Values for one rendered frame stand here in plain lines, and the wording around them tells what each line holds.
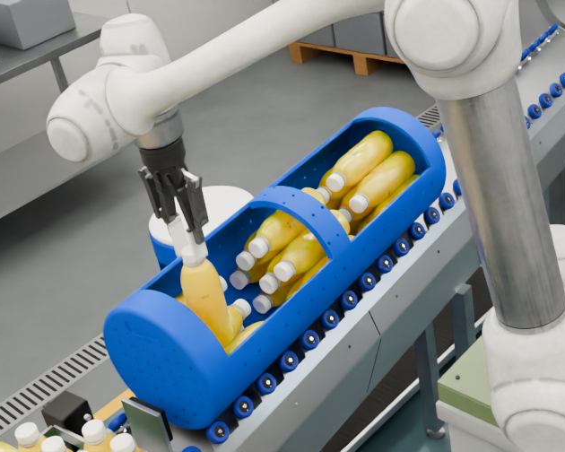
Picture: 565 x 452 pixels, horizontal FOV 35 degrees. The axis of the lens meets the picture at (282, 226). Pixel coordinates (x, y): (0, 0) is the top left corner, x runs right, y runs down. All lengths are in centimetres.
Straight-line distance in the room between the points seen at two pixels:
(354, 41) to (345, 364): 375
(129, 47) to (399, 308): 102
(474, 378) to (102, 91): 82
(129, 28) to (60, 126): 22
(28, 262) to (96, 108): 323
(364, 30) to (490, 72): 443
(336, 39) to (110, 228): 197
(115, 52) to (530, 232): 67
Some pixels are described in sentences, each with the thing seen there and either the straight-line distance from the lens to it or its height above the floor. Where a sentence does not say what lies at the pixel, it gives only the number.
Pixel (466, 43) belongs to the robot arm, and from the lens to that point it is 101.
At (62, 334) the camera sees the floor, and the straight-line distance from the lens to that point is 391.
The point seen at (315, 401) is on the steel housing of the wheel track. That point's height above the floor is 85.
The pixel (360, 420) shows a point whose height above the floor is 15.
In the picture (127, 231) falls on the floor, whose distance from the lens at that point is 447.
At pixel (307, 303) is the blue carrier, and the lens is 181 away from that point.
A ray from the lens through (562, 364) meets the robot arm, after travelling 131.
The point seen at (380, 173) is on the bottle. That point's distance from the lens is 210.
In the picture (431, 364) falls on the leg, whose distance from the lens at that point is 282.
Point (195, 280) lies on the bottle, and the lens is 164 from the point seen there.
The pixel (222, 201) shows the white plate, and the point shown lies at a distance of 234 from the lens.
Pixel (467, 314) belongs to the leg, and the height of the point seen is 55.
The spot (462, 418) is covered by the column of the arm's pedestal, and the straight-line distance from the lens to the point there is 167.
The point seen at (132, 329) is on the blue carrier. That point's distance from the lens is 172.
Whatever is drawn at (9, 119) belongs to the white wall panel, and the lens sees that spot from 529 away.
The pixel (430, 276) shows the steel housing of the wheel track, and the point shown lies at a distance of 225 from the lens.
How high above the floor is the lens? 216
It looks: 31 degrees down
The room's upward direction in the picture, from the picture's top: 12 degrees counter-clockwise
